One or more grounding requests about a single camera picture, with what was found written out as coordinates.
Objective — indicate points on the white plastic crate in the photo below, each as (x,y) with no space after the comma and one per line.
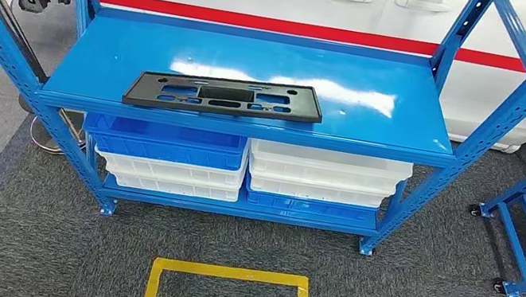
(314,192)
(173,172)
(331,158)
(322,175)
(171,187)

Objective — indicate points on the red barrier belt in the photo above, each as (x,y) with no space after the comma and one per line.
(262,22)

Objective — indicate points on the chrome stanchion base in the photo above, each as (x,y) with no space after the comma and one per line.
(45,137)

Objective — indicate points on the black plastic plate frame part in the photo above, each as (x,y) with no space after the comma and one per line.
(140,90)

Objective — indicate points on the blue metal shelf rack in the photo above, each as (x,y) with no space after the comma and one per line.
(256,60)

